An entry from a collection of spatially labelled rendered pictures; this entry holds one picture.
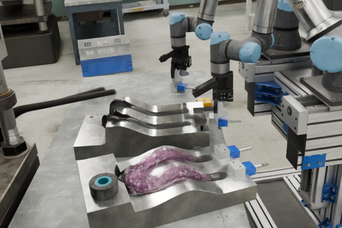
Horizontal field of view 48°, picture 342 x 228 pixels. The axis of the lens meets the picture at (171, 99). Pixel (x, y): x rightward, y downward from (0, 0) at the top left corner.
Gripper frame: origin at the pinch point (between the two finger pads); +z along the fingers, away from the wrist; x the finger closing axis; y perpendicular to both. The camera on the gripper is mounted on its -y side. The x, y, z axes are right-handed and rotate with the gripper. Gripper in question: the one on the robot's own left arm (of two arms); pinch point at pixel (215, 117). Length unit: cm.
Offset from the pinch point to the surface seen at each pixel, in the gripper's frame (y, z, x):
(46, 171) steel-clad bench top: -60, 5, -33
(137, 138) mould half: -28.1, -3.3, -22.7
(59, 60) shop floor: -208, 84, 332
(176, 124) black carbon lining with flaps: -14.7, -3.6, -13.2
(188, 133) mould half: -9.8, -4.1, -20.5
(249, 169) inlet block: 10.6, -2.0, -39.9
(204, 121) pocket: -4.1, -3.3, -10.2
